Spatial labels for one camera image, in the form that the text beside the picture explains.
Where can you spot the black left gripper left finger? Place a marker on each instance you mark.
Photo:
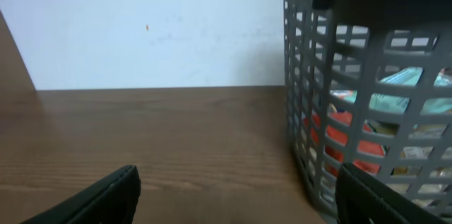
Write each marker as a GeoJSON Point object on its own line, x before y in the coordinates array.
{"type": "Point", "coordinates": [113, 199]}

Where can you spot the mint green snack packet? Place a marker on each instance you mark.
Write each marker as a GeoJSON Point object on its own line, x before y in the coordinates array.
{"type": "Point", "coordinates": [399, 94]}

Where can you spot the grey plastic basket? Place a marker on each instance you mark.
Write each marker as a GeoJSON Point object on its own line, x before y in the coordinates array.
{"type": "Point", "coordinates": [336, 51]}

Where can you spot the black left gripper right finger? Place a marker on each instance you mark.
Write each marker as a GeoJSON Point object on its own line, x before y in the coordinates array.
{"type": "Point", "coordinates": [362, 199]}

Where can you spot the orange red noodle package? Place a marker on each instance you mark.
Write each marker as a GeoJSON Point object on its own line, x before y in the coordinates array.
{"type": "Point", "coordinates": [341, 138]}

